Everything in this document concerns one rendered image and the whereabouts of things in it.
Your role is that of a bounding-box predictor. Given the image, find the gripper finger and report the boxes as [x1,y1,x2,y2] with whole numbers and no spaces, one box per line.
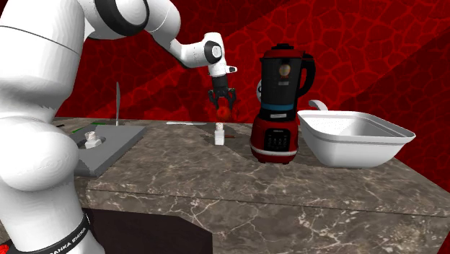
[226,87,237,111]
[208,89,221,110]

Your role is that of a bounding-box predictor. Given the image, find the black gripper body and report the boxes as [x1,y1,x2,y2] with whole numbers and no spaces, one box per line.
[211,75,231,97]

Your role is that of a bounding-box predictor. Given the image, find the red tomato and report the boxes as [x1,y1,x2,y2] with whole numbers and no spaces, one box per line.
[216,106,233,121]

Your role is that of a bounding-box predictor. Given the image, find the white shaker bottle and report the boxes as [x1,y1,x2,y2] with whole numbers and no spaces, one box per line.
[213,121,226,146]
[83,131,103,149]

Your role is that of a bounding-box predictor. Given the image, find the red and black blender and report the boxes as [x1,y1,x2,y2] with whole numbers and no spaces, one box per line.
[249,43,317,165]

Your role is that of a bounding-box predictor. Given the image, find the thin grey faucet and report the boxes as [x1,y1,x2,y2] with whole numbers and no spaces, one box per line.
[115,82,121,127]

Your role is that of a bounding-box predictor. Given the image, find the grey sink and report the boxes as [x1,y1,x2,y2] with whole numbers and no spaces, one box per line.
[71,125,148,178]

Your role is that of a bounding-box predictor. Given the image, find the white square basin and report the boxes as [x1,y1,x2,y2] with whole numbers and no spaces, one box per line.
[296,109,417,169]

